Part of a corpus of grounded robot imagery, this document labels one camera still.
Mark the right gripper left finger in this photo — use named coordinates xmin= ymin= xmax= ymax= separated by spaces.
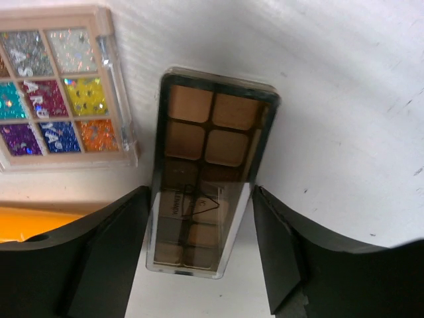
xmin=1 ymin=186 xmax=150 ymax=317

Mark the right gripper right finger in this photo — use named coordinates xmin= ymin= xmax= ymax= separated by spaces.
xmin=252 ymin=187 xmax=423 ymax=317

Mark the orange sunscreen tube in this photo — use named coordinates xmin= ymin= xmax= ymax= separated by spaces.
xmin=0 ymin=205 xmax=90 ymax=243

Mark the nude tan eyeshadow palette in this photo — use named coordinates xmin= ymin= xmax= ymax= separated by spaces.
xmin=146 ymin=67 xmax=281 ymax=279

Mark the colourful square eyeshadow palette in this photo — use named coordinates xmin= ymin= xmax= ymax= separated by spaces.
xmin=1 ymin=4 xmax=138 ymax=173

